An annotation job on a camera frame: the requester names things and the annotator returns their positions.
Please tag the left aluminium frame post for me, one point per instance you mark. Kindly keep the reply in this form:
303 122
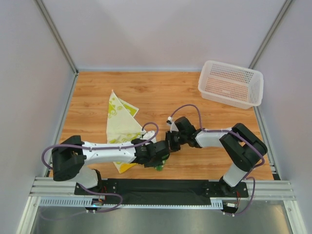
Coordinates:
52 27

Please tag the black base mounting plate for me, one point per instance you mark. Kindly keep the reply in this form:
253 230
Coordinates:
165 191

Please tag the yellow lime patterned towel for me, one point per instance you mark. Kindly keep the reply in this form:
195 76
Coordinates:
121 123

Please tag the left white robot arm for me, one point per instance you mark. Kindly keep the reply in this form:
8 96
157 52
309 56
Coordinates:
71 158

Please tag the green cream patterned towel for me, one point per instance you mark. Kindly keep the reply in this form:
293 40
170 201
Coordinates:
159 167

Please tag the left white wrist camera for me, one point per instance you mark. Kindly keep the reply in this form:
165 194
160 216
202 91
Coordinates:
148 136

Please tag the white perforated plastic basket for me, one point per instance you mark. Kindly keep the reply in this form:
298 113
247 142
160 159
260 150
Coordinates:
231 85

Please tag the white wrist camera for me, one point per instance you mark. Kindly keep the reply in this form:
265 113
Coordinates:
170 122
148 136

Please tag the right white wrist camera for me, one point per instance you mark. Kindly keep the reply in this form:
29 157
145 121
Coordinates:
170 122

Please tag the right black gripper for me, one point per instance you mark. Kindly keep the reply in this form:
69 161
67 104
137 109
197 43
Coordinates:
169 140

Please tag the slotted grey cable duct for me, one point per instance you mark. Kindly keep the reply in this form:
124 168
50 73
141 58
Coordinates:
93 203

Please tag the aluminium front rail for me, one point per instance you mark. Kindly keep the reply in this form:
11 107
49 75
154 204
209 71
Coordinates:
262 189

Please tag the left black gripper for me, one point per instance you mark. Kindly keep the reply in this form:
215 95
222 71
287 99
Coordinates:
160 156

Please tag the right aluminium frame post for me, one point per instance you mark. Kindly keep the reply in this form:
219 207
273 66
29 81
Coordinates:
287 4

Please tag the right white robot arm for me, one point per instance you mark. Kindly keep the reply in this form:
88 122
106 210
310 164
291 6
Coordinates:
243 147

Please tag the aluminium frame post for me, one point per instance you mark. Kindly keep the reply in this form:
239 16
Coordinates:
52 27
287 4

